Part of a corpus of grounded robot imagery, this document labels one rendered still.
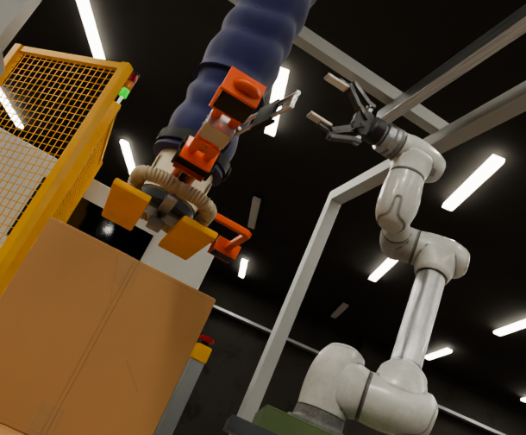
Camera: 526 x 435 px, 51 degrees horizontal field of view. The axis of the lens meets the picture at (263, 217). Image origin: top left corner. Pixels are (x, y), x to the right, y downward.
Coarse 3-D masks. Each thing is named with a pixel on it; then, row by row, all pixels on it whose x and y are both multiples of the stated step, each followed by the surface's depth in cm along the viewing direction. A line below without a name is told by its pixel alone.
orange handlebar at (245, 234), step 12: (240, 84) 99; (252, 84) 99; (252, 96) 100; (192, 144) 126; (204, 144) 123; (204, 156) 130; (192, 180) 146; (216, 216) 164; (240, 228) 166; (240, 240) 172
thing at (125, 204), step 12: (120, 180) 136; (120, 192) 140; (132, 192) 137; (144, 192) 138; (108, 204) 152; (120, 204) 148; (132, 204) 144; (144, 204) 140; (108, 216) 163; (120, 216) 158; (132, 216) 153; (132, 228) 165
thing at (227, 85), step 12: (228, 72) 100; (240, 72) 100; (228, 84) 99; (216, 96) 106; (228, 96) 100; (240, 96) 99; (216, 108) 106; (228, 108) 104; (240, 108) 102; (252, 108) 101; (240, 120) 106
